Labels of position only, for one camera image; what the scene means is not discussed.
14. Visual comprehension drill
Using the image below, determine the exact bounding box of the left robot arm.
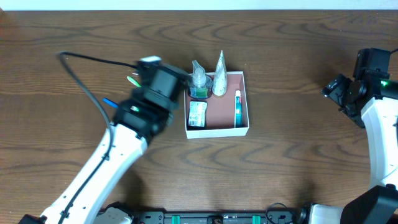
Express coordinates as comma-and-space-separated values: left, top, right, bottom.
20, 57, 191, 223

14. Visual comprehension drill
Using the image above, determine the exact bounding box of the white box with brown interior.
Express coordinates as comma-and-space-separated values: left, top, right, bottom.
184, 71, 250, 139

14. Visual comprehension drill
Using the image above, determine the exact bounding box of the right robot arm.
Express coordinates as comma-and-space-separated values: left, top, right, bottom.
295, 48, 397, 224

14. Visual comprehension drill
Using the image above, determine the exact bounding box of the blue razor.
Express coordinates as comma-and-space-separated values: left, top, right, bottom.
103, 98, 119, 109

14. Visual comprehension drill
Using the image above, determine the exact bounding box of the green toothbrush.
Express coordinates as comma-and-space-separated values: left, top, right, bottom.
127, 76, 141, 88

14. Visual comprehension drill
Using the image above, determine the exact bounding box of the green and white small box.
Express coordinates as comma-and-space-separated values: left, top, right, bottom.
188, 101, 208, 128

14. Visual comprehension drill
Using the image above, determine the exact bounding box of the white green toothpaste tube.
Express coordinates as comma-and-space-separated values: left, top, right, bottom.
234, 90, 243, 128

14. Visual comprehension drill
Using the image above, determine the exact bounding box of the white lotion tube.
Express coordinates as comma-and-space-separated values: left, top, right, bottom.
212, 51, 228, 97

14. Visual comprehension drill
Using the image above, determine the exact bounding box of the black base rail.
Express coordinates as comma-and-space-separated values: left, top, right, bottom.
132, 209, 299, 224

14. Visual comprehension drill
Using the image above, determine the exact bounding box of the clear soap pump bottle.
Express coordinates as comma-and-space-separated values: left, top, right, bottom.
188, 60, 213, 100

